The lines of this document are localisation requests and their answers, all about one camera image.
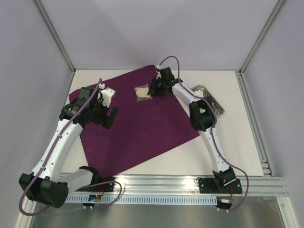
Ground beige gauze packet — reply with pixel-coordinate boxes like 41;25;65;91
134;84;152;102

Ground left aluminium frame post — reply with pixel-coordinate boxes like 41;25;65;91
32;0;76;75

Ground right aluminium frame post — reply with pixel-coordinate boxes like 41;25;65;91
239;0;287;76

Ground aluminium front rail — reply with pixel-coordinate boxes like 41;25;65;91
28;173;289;198

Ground purple cloth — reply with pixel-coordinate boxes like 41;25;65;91
65;65;204;177

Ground slotted cable duct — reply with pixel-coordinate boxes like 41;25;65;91
66;193;217;206

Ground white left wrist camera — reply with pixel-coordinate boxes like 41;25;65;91
99;83;116;108

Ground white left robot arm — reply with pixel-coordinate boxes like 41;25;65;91
19;86;118;208

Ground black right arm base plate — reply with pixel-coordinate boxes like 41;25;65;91
196;177;243;194

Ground instruments in tray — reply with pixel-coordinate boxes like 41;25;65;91
212;100;224;116

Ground aluminium frame post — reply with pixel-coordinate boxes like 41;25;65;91
239;0;287;76
32;0;76;75

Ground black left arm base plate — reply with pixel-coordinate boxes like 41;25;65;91
87;177;115;193

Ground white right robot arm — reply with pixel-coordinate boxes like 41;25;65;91
148;65;237;192

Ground steel instrument tray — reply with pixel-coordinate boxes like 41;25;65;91
191;85;225;114

